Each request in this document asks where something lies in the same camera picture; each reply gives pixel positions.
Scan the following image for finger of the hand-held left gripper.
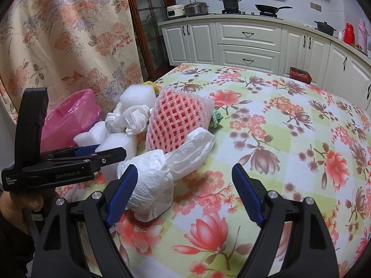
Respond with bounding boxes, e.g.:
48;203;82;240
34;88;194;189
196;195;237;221
40;145;99;159
46;147;127;167

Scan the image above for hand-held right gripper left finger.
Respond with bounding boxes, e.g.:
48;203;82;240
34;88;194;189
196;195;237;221
32;164;139;278

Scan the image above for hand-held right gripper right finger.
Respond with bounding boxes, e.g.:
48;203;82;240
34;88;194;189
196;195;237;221
232;163;341;278

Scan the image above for white plastic bag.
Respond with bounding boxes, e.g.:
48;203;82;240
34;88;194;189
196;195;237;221
117;127;217;222

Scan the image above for pink lined waste bin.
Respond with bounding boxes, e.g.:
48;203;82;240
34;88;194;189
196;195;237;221
40;88;101;153

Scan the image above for white tissue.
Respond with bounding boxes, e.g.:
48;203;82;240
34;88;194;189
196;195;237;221
105;104;152;136

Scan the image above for large white foam block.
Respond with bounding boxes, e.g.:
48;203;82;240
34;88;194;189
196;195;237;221
120;85;157;114

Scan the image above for pink foam fruit net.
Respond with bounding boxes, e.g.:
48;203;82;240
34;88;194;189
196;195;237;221
145;85;215;154

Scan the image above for green white wrapper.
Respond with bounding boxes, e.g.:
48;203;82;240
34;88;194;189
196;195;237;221
209;108;224;130

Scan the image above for yellow sponge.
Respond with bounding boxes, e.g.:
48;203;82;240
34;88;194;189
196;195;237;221
142;81;160;94

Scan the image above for person's left hand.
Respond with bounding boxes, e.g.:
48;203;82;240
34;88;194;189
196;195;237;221
0;190;45;235

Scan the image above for floral curtain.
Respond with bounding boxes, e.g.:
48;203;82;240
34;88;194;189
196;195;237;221
0;0;144;126

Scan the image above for red floor waste bin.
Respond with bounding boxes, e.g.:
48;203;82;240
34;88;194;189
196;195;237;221
289;66;313;85

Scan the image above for white kitchen cabinets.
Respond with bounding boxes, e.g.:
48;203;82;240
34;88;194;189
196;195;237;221
160;15;371;111

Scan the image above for white rice cooker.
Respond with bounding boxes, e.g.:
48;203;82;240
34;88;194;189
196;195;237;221
166;4;186;20

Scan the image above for steel pressure cooker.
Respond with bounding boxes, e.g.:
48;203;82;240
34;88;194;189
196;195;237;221
184;1;210;17

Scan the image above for gas stove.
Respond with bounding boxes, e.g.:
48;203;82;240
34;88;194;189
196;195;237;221
221;9;284;18

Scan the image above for black casserole pot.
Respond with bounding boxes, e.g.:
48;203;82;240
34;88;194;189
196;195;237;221
314;20;337;36

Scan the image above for black frying pan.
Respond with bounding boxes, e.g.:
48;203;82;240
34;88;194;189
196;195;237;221
254;3;293;17

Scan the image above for red thermos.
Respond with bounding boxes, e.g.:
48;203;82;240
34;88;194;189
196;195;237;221
342;22;355;46

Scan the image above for black stock pot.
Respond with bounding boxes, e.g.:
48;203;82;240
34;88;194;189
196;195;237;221
218;0;243;11

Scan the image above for pink thermos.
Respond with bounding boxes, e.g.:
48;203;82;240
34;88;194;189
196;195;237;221
357;18;369;56

